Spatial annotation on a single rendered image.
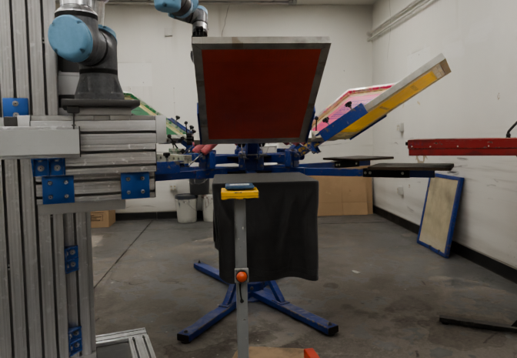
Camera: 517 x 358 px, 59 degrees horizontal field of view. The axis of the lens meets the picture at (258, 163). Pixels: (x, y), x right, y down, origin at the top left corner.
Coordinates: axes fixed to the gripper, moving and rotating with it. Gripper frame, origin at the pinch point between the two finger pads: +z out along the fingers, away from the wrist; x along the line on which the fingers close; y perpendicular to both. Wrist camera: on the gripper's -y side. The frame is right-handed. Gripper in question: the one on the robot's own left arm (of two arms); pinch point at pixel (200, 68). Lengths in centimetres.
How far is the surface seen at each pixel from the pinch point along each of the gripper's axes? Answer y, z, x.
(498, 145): -30, 27, 152
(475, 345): -90, 116, 142
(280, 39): 22.8, 4.1, 34.9
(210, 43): 22.7, 6.0, 5.6
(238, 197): 23, 76, 15
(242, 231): 12, 84, 16
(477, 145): -34, 24, 143
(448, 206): -219, -18, 218
